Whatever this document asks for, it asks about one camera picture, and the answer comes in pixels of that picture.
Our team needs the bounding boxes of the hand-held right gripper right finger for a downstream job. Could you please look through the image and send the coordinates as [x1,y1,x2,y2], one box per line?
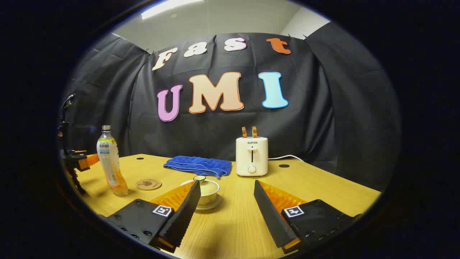
[253,179,363,255]

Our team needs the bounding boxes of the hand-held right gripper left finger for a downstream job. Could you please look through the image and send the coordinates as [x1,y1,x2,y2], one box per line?
[99,180,202,254]

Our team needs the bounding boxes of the clear plastic water bottle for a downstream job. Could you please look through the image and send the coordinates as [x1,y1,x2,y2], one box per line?
[96,125,129,196]

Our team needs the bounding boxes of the white teacup lid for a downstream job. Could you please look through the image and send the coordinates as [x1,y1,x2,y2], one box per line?
[180,175,220,197]

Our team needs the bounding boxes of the round cork coaster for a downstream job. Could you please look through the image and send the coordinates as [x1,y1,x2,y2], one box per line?
[135,179,162,191]

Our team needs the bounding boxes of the white saucer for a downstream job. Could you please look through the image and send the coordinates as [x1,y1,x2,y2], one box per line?
[196,197,222,211]

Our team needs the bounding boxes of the blue towel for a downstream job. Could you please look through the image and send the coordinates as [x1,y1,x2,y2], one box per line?
[164,155,232,179]

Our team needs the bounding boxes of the white toaster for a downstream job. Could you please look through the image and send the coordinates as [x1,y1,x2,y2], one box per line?
[236,137,269,177]

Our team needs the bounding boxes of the black backdrop cloth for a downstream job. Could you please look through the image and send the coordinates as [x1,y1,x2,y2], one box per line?
[59,22,401,191]

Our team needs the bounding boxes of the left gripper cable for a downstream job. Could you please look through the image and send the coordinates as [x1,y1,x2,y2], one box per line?
[59,94,75,124]

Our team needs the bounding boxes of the white power cable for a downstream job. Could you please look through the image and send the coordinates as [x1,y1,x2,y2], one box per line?
[268,155,305,162]

